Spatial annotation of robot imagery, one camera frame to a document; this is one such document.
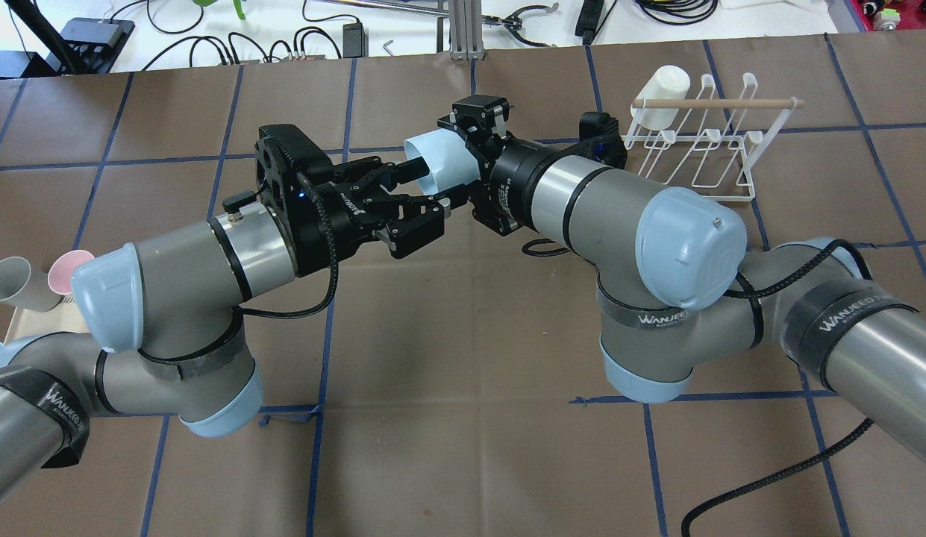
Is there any aluminium frame post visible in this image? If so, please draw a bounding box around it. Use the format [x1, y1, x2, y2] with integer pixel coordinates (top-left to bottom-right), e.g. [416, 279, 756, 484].
[448, 0, 484, 61]

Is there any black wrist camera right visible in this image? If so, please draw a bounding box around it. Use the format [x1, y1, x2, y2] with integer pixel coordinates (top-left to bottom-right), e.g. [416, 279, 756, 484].
[579, 111, 628, 169]

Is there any black power adapter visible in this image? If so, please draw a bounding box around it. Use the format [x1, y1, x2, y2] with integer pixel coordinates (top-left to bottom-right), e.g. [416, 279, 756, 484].
[573, 0, 604, 44]

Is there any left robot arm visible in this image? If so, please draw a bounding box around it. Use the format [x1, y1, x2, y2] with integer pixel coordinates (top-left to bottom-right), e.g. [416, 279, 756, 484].
[0, 125, 449, 503]

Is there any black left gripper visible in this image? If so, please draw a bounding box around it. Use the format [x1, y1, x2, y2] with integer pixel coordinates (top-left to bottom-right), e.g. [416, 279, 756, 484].
[255, 125, 448, 277]

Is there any coiled black cable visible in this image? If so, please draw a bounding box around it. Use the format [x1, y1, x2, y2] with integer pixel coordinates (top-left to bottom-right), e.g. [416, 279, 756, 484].
[634, 0, 721, 25]

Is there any white wire cup rack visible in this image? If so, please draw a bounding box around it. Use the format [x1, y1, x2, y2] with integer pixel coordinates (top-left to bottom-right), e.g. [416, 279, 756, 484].
[623, 72, 806, 203]

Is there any white cup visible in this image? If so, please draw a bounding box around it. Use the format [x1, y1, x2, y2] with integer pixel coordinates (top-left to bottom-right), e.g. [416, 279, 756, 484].
[630, 65, 691, 131]

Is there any cream serving tray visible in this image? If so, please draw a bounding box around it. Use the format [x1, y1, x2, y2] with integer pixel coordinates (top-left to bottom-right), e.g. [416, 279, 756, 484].
[4, 295, 90, 344]

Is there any pink cup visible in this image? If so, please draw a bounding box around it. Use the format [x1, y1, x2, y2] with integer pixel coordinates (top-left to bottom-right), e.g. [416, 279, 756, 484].
[47, 249, 96, 295]

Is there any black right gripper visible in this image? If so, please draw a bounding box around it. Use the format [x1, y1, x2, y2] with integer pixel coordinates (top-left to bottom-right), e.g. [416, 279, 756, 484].
[437, 95, 545, 236]

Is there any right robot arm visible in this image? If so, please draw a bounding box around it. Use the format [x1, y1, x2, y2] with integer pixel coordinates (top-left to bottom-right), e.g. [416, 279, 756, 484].
[404, 95, 926, 462]

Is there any grey cup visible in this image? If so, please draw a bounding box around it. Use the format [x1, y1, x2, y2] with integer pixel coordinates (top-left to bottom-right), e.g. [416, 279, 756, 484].
[0, 256, 63, 312]

